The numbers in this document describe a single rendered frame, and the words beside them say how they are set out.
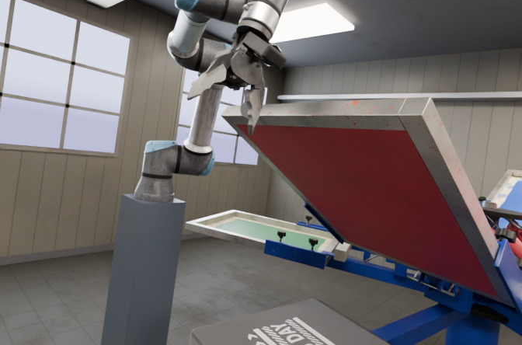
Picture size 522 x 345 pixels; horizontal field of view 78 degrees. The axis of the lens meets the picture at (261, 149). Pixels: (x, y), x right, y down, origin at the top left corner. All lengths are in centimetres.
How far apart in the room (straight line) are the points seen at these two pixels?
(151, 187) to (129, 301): 40
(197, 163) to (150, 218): 26
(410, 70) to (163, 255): 431
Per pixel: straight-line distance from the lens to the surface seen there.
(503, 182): 300
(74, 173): 408
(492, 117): 466
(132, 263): 131
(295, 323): 109
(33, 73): 392
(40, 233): 414
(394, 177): 72
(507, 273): 99
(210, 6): 78
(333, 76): 551
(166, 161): 127
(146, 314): 140
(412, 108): 55
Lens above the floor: 145
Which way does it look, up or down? level
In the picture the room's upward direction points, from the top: 8 degrees clockwise
